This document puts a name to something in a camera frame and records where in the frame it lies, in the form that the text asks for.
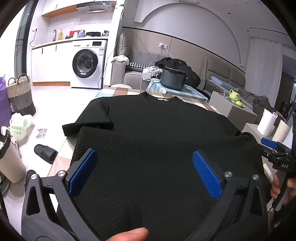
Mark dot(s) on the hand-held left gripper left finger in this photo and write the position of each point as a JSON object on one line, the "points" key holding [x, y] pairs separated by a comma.
{"points": [[83, 171]]}

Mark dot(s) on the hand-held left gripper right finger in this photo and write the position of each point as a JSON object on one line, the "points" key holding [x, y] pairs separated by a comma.
{"points": [[207, 173]]}

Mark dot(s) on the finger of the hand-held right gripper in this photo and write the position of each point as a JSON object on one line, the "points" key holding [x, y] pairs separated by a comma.
{"points": [[269, 154], [268, 141]]}

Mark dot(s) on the black knit sweater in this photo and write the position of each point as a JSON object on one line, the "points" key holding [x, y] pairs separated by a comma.
{"points": [[150, 139]]}

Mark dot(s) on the person's right forearm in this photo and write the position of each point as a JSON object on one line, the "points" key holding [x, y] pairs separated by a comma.
{"points": [[285, 220]]}

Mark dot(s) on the white clothes pile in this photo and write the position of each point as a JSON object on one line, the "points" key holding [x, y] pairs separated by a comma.
{"points": [[149, 73]]}

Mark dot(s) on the person's right hand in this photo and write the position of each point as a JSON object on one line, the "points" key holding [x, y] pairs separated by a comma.
{"points": [[275, 187]]}

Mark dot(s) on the person's left hand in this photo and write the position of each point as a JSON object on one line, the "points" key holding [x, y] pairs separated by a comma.
{"points": [[129, 235]]}

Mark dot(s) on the cream paper roll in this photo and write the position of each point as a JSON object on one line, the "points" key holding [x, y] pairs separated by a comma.
{"points": [[282, 131]]}

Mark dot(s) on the white paper towel roll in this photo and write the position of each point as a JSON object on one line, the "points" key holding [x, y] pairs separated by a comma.
{"points": [[267, 122]]}

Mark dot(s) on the pale cube stool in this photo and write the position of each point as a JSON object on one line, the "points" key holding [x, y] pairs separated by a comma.
{"points": [[249, 129]]}

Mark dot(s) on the dark grey blanket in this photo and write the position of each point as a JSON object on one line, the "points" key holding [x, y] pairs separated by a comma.
{"points": [[261, 102]]}

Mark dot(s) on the grey cube table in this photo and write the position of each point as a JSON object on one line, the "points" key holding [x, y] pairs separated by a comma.
{"points": [[231, 113]]}

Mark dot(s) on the green teacup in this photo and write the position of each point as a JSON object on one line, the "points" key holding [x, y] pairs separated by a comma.
{"points": [[240, 103]]}

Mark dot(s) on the printed leaflet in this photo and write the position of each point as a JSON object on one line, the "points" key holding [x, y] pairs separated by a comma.
{"points": [[41, 132]]}

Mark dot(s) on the green teapot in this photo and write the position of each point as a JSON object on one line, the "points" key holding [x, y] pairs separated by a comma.
{"points": [[233, 95]]}

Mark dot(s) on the white curtain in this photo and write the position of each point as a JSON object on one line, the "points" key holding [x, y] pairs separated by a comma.
{"points": [[261, 69]]}

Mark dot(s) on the white trash bin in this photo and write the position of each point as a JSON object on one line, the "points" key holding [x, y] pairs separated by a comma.
{"points": [[10, 164]]}

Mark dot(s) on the white plastic bag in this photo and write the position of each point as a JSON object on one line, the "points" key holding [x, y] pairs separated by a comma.
{"points": [[19, 129]]}

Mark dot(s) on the beige padded headboard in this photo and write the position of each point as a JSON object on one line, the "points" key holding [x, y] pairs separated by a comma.
{"points": [[231, 74]]}

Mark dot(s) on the blue pillow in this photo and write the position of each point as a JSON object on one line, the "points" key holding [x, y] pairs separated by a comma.
{"points": [[218, 81]]}

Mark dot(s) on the checkered tablecloth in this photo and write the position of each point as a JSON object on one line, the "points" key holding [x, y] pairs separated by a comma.
{"points": [[115, 91]]}

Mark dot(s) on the white round stool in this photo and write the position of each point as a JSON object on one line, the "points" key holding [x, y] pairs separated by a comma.
{"points": [[123, 86]]}

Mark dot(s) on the woven laundry basket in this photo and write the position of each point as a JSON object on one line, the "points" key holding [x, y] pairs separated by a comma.
{"points": [[20, 97]]}

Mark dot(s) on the black jacket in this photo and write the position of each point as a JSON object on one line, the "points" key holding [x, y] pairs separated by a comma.
{"points": [[192, 76]]}

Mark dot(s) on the dark grey rice cooker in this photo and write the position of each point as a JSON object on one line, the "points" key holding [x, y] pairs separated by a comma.
{"points": [[172, 80]]}

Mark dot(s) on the light blue storage box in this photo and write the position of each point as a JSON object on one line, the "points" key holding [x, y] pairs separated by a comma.
{"points": [[155, 87]]}

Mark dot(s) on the white washing machine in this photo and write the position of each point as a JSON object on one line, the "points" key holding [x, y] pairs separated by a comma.
{"points": [[99, 69]]}

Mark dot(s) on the purple bag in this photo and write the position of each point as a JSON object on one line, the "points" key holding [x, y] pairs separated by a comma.
{"points": [[3, 104]]}

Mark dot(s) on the grey sofa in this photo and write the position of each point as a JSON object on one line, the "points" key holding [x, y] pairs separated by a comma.
{"points": [[133, 78]]}

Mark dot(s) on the white kitchen cabinet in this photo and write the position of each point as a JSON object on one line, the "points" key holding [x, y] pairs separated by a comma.
{"points": [[50, 64]]}

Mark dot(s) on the houndstooth pillow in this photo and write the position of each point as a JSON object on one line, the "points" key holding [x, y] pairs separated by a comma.
{"points": [[136, 66]]}

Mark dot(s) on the white cloth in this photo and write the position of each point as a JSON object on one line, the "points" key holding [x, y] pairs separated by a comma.
{"points": [[120, 58]]}

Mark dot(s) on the grey cushion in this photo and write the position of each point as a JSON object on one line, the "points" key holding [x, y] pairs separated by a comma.
{"points": [[122, 45]]}

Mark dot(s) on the blue basin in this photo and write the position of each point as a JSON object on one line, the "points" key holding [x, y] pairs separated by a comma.
{"points": [[81, 34]]}

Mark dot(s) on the yellow bottle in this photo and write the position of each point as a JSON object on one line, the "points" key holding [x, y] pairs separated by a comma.
{"points": [[60, 36]]}

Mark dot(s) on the black faucet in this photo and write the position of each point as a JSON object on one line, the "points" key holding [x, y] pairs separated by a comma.
{"points": [[55, 34]]}

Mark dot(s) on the black framed glass door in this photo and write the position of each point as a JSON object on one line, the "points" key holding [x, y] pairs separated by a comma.
{"points": [[19, 46]]}

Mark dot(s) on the range hood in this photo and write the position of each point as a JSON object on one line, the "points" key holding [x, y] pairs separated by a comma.
{"points": [[97, 8]]}

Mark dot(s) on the wall socket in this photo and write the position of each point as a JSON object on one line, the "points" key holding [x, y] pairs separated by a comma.
{"points": [[163, 45]]}

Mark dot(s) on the white wall cabinet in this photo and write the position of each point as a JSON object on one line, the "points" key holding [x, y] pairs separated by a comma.
{"points": [[57, 5]]}

